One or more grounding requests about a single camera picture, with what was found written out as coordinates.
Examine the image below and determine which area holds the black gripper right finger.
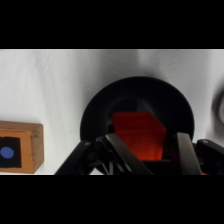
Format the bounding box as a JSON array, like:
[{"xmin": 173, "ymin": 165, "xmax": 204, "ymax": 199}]
[{"xmin": 176, "ymin": 132, "xmax": 204, "ymax": 176}]

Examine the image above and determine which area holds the red cube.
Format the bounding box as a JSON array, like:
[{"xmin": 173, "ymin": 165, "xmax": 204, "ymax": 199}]
[{"xmin": 111, "ymin": 111, "xmax": 168, "ymax": 162}]

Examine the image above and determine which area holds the wooden block with blue dot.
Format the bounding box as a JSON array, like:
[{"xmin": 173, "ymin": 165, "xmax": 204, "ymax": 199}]
[{"xmin": 0, "ymin": 120, "xmax": 45, "ymax": 175}]

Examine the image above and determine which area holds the black bowl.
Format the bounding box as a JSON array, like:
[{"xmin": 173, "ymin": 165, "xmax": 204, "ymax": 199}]
[{"xmin": 79, "ymin": 76, "xmax": 196, "ymax": 158}]

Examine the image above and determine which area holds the steel pot with wire handle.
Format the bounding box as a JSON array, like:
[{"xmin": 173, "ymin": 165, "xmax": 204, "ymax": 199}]
[{"xmin": 211, "ymin": 88, "xmax": 224, "ymax": 130}]

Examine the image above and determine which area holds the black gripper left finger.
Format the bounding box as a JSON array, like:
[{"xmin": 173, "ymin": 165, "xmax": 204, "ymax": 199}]
[{"xmin": 105, "ymin": 132, "xmax": 155, "ymax": 176}]

